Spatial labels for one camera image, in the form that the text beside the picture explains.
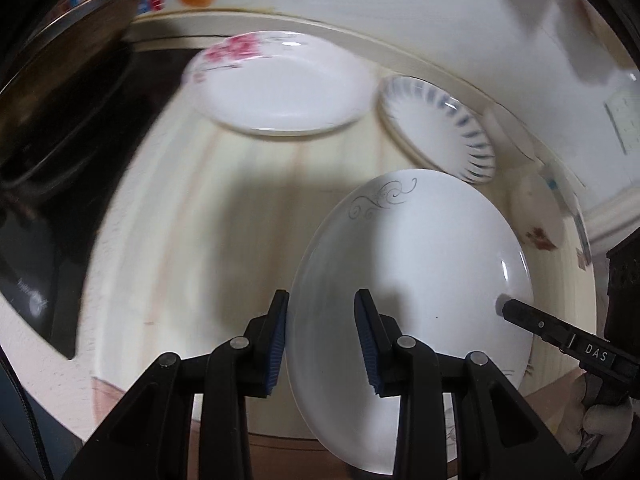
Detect white plate grey swirl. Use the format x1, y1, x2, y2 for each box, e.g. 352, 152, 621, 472
285, 169, 534, 474

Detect white plate blue stripes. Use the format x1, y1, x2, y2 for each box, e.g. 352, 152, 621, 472
378, 75, 497, 184

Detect white plate pink flowers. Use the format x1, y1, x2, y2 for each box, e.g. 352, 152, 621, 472
182, 30, 378, 136

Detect white bowl red flowers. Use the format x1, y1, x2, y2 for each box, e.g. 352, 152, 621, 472
510, 174, 564, 252

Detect white gloved right hand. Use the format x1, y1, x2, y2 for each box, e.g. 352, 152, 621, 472
555, 374, 639, 469

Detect blue card on table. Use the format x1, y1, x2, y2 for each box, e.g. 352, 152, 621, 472
544, 162, 592, 266

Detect black gas stove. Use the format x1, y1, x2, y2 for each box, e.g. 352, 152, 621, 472
1, 40, 195, 359

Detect black frying pan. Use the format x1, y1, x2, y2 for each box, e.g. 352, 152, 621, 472
1, 0, 140, 192

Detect white wall power outlet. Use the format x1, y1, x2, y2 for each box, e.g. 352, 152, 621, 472
605, 84, 640, 155

